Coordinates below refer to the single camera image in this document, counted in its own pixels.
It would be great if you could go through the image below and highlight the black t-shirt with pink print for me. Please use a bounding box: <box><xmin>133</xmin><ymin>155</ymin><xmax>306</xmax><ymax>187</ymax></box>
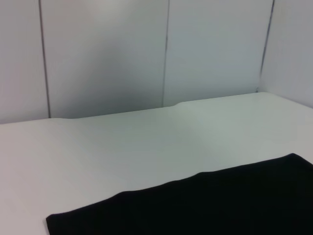
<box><xmin>45</xmin><ymin>153</ymin><xmax>313</xmax><ymax>235</ymax></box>

